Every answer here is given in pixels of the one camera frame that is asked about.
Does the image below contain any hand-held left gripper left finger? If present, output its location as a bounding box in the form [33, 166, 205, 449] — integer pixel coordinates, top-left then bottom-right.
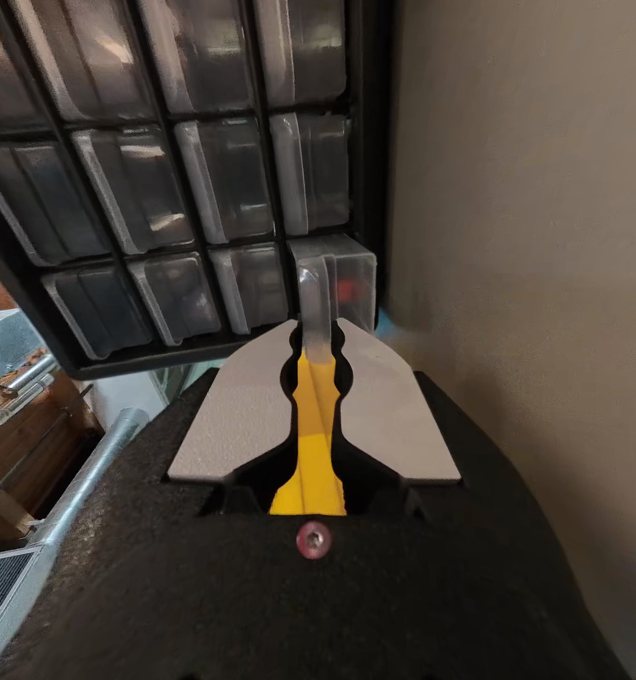
[167, 319, 301, 484]

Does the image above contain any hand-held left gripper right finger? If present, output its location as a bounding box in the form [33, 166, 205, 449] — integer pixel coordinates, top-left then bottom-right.
[332, 317, 462, 486]

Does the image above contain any yellow plastic bin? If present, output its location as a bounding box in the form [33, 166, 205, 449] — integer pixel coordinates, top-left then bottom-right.
[268, 359, 347, 516]

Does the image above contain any clear plastic drawer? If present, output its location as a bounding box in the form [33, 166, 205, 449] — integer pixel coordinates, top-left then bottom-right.
[289, 234, 379, 364]

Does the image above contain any black drawer cabinet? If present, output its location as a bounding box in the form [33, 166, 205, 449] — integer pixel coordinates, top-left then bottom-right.
[0, 0, 395, 381]

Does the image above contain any white vent unit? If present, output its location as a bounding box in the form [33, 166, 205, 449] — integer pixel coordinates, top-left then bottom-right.
[0, 544, 55, 665]

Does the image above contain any round metal duct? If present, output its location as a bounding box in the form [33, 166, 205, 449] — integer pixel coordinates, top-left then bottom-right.
[32, 407, 151, 548]

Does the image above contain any metal air duct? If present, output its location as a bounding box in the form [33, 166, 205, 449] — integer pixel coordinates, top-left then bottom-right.
[0, 308, 58, 426]

